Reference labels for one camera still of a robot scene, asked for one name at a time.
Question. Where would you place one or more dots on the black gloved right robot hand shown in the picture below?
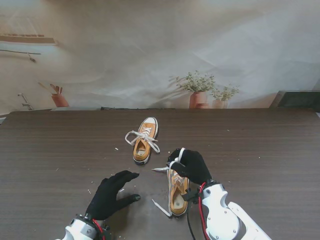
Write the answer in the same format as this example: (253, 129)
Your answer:
(195, 167)

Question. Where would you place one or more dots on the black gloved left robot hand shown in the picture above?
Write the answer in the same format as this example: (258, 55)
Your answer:
(107, 197)

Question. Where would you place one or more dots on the white shoelace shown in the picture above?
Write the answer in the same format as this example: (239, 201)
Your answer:
(130, 142)
(170, 190)

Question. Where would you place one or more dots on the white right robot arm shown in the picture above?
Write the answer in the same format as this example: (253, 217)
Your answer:
(227, 215)

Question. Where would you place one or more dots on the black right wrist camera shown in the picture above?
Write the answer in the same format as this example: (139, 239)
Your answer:
(191, 196)

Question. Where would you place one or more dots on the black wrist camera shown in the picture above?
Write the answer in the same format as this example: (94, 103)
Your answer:
(191, 196)
(106, 231)

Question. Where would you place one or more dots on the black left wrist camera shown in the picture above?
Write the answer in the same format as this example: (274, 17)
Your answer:
(106, 231)

